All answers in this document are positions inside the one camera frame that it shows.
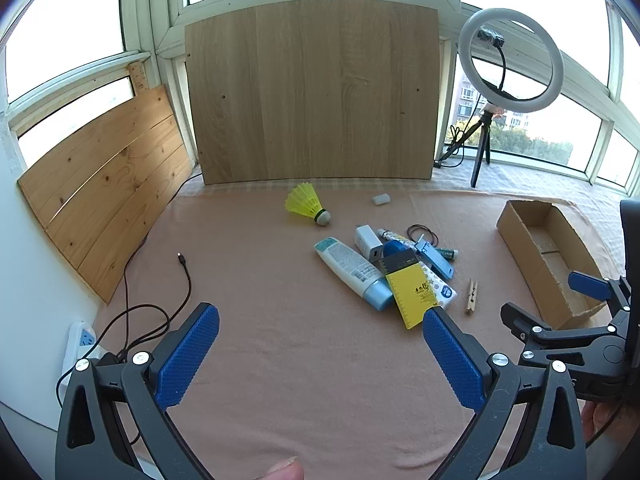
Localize black tripod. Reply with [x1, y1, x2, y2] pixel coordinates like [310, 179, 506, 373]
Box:
[434, 105, 493, 188]

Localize pine plank board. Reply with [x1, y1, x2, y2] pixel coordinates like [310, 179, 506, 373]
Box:
[16, 84, 195, 304]

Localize black usb cable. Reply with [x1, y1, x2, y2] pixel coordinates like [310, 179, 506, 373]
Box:
[56, 252, 193, 406]

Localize white power strip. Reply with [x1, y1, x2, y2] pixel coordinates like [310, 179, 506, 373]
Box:
[66, 321, 101, 376]

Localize person's left hand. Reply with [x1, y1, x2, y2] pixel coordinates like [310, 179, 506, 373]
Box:
[266, 457, 306, 480]

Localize patterned tissue packet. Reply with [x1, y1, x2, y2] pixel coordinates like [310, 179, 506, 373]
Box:
[417, 260, 458, 308]

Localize white and blue lotion tube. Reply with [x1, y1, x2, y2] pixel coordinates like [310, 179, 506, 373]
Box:
[314, 237, 394, 312]

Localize black webcam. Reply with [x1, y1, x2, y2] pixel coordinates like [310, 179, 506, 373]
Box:
[477, 29, 518, 100]

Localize yellow shuttlecock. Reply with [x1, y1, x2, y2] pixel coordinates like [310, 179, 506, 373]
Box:
[285, 183, 332, 226]

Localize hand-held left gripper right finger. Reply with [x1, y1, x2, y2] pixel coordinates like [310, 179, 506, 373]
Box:
[422, 306, 587, 480]

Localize white patterned lighter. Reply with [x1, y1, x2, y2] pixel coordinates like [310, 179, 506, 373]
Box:
[377, 228, 416, 248]

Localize person's right hand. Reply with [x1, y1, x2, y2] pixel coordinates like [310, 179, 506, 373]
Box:
[581, 392, 640, 454]

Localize thin black cable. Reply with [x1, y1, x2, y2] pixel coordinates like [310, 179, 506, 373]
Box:
[120, 172, 203, 356]

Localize dark rubber bands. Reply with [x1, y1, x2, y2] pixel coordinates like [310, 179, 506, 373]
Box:
[406, 224, 441, 247]

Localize white charger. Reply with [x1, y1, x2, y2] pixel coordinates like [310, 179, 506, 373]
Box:
[354, 225, 385, 262]

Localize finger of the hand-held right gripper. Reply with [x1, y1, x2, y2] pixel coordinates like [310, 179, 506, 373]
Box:
[501, 302, 608, 356]
[568, 270, 633, 331]

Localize blue phone stand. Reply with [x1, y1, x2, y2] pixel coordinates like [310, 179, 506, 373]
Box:
[414, 239, 456, 280]

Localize yellow card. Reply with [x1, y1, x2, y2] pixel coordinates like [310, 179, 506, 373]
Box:
[378, 251, 441, 330]

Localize small wooden strip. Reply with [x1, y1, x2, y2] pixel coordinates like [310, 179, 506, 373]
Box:
[127, 60, 148, 96]

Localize cardboard box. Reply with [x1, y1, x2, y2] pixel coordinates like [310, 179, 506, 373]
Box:
[496, 199, 626, 331]

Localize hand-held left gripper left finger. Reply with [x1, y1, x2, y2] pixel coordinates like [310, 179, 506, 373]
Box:
[55, 302, 221, 480]

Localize black tripod cable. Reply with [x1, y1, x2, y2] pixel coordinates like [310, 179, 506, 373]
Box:
[446, 123, 469, 167]

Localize white window frame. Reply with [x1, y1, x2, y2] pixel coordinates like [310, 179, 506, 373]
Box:
[0, 0, 640, 196]

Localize oak wood panel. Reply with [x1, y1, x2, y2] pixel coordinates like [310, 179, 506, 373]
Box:
[184, 0, 442, 186]

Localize white ring light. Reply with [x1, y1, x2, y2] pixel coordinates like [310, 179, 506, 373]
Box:
[458, 7, 565, 113]

